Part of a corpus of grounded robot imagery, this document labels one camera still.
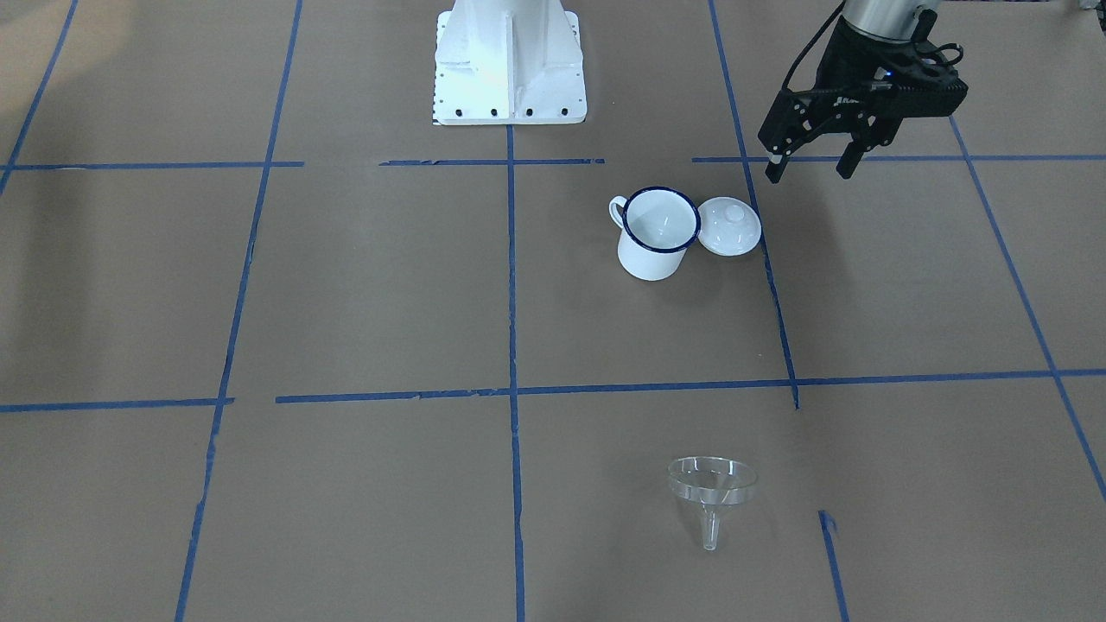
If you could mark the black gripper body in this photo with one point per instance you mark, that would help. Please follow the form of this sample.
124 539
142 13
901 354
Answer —
851 62

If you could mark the white enamel mug blue rim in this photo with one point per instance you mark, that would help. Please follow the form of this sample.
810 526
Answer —
657 226

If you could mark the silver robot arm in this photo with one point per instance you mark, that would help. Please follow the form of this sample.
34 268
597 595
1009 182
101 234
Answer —
884 20

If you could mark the clear glass funnel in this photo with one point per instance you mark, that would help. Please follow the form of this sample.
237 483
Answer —
714 485

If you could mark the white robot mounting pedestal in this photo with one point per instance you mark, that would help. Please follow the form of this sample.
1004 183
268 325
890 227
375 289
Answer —
508 62

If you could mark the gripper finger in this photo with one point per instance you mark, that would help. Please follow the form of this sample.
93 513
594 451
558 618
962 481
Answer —
867 133

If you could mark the white ceramic lid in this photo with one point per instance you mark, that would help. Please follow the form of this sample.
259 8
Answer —
730 227

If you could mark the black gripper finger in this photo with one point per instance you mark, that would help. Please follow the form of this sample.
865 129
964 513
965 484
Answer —
781 145

